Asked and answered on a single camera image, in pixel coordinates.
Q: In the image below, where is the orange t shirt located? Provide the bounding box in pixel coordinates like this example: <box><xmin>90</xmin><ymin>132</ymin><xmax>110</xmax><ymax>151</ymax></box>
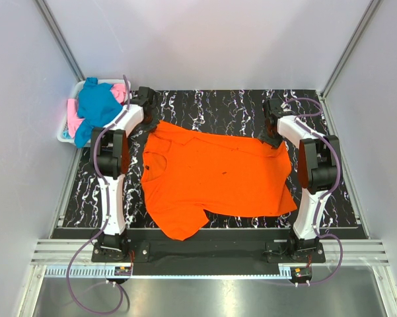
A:
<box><xmin>141</xmin><ymin>122</ymin><xmax>297</xmax><ymax>240</ymax></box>

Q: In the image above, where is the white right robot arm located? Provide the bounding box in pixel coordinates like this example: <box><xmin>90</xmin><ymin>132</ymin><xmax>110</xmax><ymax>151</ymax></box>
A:
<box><xmin>260</xmin><ymin>99</ymin><xmax>342</xmax><ymax>262</ymax></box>

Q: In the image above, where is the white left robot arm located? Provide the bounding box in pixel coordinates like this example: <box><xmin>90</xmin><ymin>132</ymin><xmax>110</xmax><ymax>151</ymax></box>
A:
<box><xmin>90</xmin><ymin>87</ymin><xmax>156</xmax><ymax>262</ymax></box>

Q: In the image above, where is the pink t shirt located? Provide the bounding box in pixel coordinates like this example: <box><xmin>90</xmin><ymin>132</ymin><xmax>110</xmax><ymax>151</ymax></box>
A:
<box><xmin>67</xmin><ymin>83</ymin><xmax>127</xmax><ymax>139</ymax></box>

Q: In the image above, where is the blue t shirt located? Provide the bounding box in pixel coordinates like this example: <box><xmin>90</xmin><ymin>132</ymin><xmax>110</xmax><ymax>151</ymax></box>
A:
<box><xmin>75</xmin><ymin>77</ymin><xmax>122</xmax><ymax>149</ymax></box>

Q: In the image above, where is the light blue garment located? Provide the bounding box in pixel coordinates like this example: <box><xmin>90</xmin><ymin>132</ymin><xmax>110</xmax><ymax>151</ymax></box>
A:
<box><xmin>62</xmin><ymin>130</ymin><xmax>72</xmax><ymax>139</ymax></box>

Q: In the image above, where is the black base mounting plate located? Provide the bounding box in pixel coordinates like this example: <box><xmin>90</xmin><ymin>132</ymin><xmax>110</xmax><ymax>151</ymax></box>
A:
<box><xmin>92</xmin><ymin>229</ymin><xmax>326</xmax><ymax>277</ymax></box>

